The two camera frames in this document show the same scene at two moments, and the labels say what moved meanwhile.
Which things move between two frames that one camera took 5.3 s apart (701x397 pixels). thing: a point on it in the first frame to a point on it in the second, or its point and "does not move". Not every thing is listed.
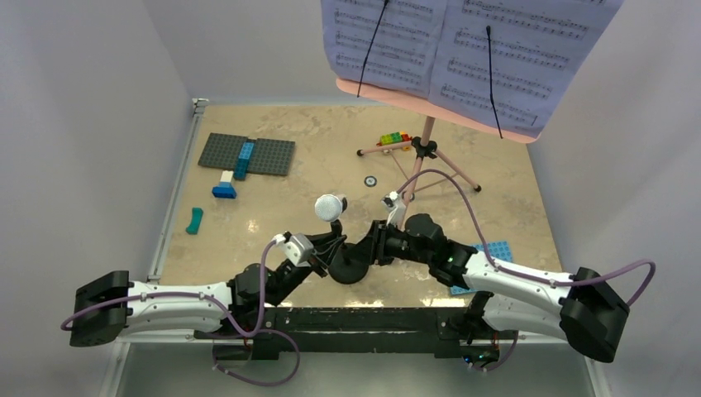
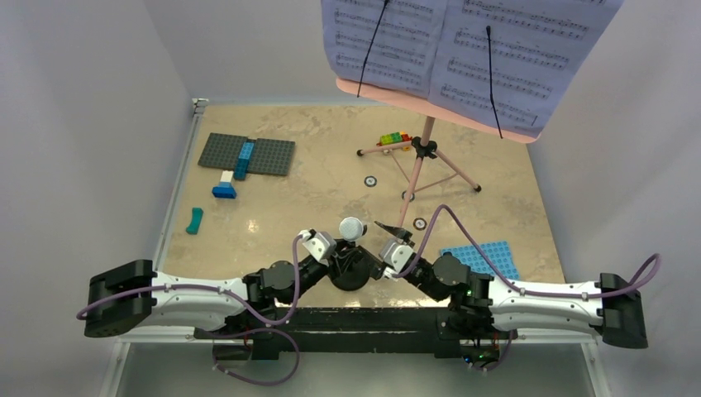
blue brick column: [242, 163] does not move
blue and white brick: [225, 189] does not move
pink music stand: [425, 146] does not move
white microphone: [328, 207] to [350, 228]
